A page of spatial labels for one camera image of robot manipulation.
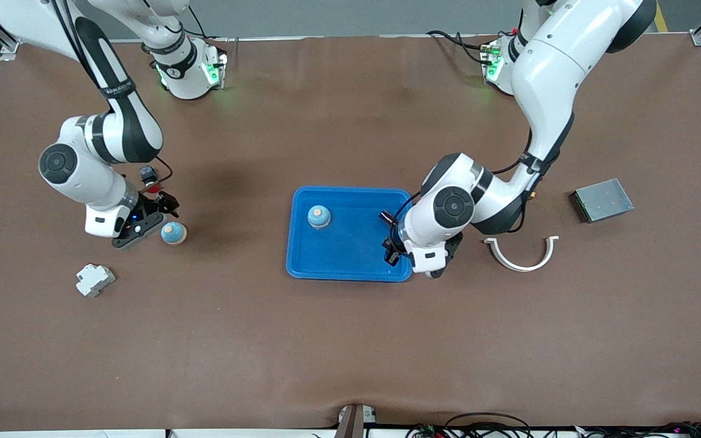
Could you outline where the white half-round pipe clamp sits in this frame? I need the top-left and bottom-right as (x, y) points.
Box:
(484, 235), (560, 273)

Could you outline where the white circuit breaker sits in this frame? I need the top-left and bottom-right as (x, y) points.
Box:
(75, 263), (116, 298)

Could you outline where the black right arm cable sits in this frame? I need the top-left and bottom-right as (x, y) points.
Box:
(52, 0), (175, 195)

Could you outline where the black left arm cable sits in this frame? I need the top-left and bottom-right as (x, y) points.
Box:
(392, 113), (575, 244)

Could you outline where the blue bell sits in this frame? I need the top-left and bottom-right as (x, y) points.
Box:
(307, 205), (332, 230)
(161, 221), (187, 245)

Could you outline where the blue plastic tray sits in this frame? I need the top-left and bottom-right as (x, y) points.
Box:
(285, 186), (414, 283)

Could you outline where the white table edge rail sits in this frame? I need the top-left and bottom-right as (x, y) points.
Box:
(0, 429), (412, 438)

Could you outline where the black cable bundle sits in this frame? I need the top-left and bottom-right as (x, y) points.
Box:
(405, 412), (701, 438)

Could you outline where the red pushbutton with black body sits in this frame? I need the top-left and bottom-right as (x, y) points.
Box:
(139, 165), (161, 194)

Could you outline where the black base power cable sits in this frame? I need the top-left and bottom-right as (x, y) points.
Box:
(427, 29), (491, 64)

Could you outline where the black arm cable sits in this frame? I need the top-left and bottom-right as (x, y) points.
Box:
(392, 113), (575, 244)
(52, 0), (175, 195)

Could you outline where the grey table edge bracket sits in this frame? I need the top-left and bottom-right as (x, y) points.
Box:
(335, 405), (378, 438)

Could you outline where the silver metal module box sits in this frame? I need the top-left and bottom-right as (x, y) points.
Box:
(570, 178), (635, 224)

